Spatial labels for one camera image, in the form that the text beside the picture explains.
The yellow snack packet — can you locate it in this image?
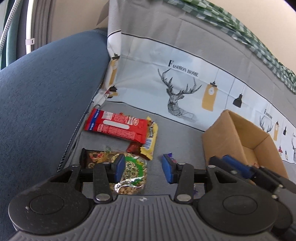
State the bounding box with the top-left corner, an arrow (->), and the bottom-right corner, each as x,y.
140,116 -> 159,161

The grey braided hose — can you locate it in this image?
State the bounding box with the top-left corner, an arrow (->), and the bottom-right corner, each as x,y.
0,0 -> 22,52

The green checkered cloth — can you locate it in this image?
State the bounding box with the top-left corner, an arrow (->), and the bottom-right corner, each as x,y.
162,0 -> 296,94

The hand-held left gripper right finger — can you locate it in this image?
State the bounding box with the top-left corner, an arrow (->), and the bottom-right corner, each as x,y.
162,154 -> 247,205

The small red snack packet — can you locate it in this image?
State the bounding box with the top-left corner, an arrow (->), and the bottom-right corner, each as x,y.
127,142 -> 142,155

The clear peanut packet green label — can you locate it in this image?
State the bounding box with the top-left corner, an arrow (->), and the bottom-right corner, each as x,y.
102,151 -> 148,194

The white pipe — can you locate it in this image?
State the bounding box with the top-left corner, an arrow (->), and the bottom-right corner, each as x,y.
25,0 -> 36,54

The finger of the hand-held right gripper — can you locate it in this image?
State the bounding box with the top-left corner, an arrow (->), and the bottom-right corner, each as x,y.
252,166 -> 292,200
209,155 -> 253,180

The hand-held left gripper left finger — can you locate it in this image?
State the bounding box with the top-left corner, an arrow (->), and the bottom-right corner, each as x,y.
50,154 -> 126,205

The green curtain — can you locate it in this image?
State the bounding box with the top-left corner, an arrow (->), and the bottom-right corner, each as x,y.
0,0 -> 30,70

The purple snack packet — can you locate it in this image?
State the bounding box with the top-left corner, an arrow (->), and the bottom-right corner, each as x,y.
163,152 -> 201,197

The cardboard box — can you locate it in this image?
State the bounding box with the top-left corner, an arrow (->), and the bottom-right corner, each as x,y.
202,109 -> 289,181

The dark brown snack packet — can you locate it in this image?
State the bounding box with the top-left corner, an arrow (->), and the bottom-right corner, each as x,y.
79,148 -> 109,169

